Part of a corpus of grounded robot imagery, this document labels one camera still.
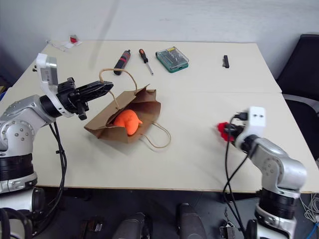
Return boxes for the blue cable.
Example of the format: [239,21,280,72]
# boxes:
[308,221,319,239]

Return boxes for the small black metal clamp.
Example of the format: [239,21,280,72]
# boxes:
[218,220,237,239]

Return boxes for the orange black handle screwdriver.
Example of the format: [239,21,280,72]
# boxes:
[138,48,155,76]

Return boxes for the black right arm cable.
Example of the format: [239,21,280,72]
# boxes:
[222,112,249,234]

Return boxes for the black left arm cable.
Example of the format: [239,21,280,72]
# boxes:
[48,121,68,226]

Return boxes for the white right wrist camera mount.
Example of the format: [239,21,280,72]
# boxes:
[234,106,266,150]

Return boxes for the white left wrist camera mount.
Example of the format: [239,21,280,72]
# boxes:
[34,53,75,118]

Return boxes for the dark rounded shape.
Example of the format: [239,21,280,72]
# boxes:
[111,211,151,239]
[176,202,208,239]

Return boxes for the white cable bundle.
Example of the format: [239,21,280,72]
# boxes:
[298,191,319,226]

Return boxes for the brown paper bag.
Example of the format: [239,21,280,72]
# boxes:
[84,68,172,150]

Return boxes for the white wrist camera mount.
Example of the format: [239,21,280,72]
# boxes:
[34,53,75,118]
[234,106,266,150]

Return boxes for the clear packet with red item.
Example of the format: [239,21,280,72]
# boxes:
[45,39,71,53]

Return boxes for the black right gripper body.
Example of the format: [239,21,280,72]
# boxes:
[231,125,246,143]

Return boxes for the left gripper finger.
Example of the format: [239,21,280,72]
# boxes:
[75,81,115,94]
[83,89,112,103]

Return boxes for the red white small packet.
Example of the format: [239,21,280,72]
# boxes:
[67,34,83,48]

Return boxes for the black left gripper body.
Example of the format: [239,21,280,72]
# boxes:
[57,77,90,121]

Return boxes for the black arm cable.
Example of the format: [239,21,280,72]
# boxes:
[222,112,249,234]
[48,121,68,226]

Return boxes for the orange plush toy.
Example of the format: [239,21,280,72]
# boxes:
[114,109,144,136]

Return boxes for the green screwdriver bit case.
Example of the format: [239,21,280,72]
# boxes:
[155,46,191,74]

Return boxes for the black office chair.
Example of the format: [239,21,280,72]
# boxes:
[275,33,319,160]

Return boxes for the red plush toy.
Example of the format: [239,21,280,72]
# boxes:
[214,121,237,143]

